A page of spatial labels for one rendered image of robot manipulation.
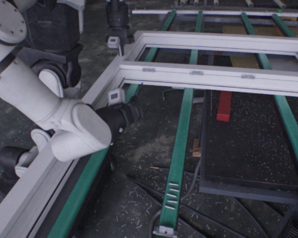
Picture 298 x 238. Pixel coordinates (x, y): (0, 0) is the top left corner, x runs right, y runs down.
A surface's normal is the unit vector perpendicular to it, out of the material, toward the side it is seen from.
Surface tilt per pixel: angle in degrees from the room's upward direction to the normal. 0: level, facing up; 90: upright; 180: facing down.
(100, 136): 61
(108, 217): 0
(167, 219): 0
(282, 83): 90
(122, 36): 90
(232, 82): 90
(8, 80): 78
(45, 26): 105
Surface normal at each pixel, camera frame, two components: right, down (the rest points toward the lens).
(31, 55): -0.26, 0.59
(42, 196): 0.98, 0.10
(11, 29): 0.85, -0.34
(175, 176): -0.04, -0.80
